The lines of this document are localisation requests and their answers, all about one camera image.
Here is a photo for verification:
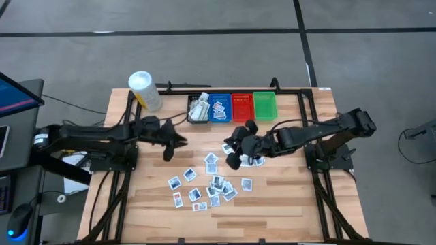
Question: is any black diagonal support beam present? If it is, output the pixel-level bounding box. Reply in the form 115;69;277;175
32;142;93;186

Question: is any smartphone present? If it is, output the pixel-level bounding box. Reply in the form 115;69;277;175
0;125;11;159

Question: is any white paper sheet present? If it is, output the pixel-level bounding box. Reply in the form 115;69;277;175
63;151;91;195

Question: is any thin black cable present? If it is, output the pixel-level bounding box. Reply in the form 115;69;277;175
42;93;107;115

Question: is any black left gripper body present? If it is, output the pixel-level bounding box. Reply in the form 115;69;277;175
159;131;178;163

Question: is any black keyboard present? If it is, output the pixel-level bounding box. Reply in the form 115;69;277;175
0;175;14;215

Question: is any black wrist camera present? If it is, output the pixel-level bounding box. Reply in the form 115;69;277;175
253;134;279;157
161;118;176;133

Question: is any black slotted plastic basket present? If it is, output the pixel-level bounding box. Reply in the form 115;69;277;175
186;93;210;124

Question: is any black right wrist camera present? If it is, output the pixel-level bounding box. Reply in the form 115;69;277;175
253;134;279;157

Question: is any green slotted plastic basket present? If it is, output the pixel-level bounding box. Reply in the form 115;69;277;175
253;91;279;123

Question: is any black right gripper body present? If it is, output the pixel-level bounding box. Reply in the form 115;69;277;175
226;119;259;171

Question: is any blue slotted plastic basket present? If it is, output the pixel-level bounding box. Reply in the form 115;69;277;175
208;93;234;124

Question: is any red slotted plastic basket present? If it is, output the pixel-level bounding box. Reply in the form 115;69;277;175
231;93;255;123

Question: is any black cable along frame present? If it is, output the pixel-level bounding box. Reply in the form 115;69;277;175
88;169;113;236

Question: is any white wipes canister yellow label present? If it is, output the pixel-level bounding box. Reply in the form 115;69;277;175
127;70;164;113

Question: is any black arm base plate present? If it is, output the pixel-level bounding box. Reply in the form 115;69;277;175
89;144;139;172
303;142;357;172

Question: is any black floor cable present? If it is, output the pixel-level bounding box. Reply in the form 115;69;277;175
397;128;436;166

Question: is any grey stand foot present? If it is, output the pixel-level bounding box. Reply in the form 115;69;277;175
403;118;436;140

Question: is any monitor with blue screen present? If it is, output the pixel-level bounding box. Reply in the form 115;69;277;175
0;71;46;118

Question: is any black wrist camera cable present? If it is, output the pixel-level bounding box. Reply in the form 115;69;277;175
268;118;338;133
149;112;188;125

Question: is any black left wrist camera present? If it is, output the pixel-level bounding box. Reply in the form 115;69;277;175
161;118;176;133

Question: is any black computer mouse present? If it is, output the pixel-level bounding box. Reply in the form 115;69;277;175
6;203;34;242

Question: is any laptop with blue screen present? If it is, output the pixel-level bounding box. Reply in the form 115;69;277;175
0;78;46;173

